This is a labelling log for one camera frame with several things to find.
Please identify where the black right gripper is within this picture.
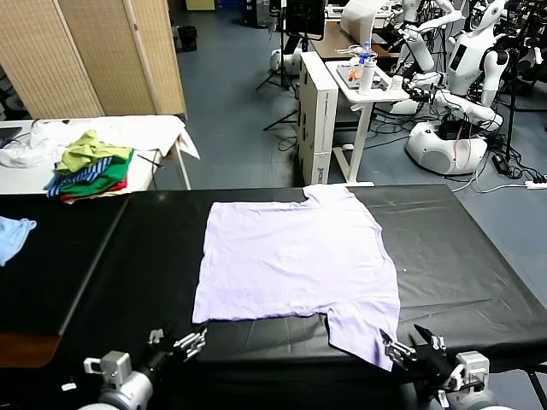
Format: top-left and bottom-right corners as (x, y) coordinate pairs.
(379, 324), (462, 394)

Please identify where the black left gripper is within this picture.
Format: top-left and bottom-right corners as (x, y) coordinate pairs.
(138, 327), (209, 384)

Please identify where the lavender T-shirt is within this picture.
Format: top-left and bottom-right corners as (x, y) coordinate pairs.
(191, 184), (402, 372)

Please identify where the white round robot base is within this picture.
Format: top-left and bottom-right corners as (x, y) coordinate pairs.
(269, 47), (303, 77)

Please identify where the large black table cover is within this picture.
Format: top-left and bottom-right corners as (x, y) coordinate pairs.
(55, 184), (547, 410)

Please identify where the small black table cover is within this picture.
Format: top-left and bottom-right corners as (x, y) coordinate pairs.
(0, 192), (129, 338)

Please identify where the beige garment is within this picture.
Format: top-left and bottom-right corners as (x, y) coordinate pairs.
(63, 187), (133, 205)

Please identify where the red garment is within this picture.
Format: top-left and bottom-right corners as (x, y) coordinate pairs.
(59, 179), (128, 202)

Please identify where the dark green garment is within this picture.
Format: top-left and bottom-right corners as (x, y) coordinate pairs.
(59, 149), (136, 198)

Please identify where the blue striped garment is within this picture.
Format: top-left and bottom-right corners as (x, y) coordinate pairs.
(44, 155), (115, 197)

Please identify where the light blue garment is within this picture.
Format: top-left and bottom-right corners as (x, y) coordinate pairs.
(0, 215), (38, 267)

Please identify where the lime green garment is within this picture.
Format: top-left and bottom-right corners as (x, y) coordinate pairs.
(56, 129), (133, 174)

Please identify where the white cloth pile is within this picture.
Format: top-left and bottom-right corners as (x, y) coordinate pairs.
(0, 114), (201, 167)

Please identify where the white folding table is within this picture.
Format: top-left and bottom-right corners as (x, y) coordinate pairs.
(0, 114), (192, 196)

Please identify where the white adjustable side table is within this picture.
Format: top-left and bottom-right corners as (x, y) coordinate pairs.
(324, 59), (410, 188)

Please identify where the tall white cardboard box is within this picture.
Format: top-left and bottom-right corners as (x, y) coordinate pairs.
(297, 50), (338, 188)

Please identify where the black pole stand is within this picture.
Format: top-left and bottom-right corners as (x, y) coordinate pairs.
(503, 46), (521, 159)

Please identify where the dark laptop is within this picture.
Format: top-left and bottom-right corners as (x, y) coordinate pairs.
(0, 126), (23, 149)

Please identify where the white thermos bottle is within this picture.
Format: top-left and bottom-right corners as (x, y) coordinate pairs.
(357, 58), (377, 96)

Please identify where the grey tray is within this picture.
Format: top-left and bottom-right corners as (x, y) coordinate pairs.
(336, 63), (388, 91)

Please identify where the white humanoid robot with base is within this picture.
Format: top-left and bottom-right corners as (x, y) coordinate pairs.
(403, 0), (514, 175)

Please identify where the bamboo folding screen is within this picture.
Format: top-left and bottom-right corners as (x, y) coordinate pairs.
(0, 0), (188, 120)

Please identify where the black bag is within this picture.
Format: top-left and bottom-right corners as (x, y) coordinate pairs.
(177, 25), (198, 52)

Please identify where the black tripod stand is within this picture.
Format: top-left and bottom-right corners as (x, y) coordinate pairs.
(255, 8), (300, 93)

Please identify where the brown wooden desk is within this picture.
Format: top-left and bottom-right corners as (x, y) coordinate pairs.
(309, 20), (403, 61)

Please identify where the white desktop device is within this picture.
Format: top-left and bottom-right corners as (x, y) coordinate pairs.
(340, 0), (377, 42)

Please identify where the black monitor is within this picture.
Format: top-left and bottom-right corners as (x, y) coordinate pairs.
(284, 0), (326, 36)

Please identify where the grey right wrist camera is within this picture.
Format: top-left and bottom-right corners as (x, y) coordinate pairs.
(453, 350), (491, 392)

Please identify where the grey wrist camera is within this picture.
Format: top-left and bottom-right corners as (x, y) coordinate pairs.
(453, 350), (491, 392)
(83, 350), (132, 388)

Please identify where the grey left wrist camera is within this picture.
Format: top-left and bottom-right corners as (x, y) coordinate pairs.
(83, 350), (132, 388)

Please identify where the white floor cable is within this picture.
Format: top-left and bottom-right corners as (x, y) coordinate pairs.
(452, 177), (531, 193)

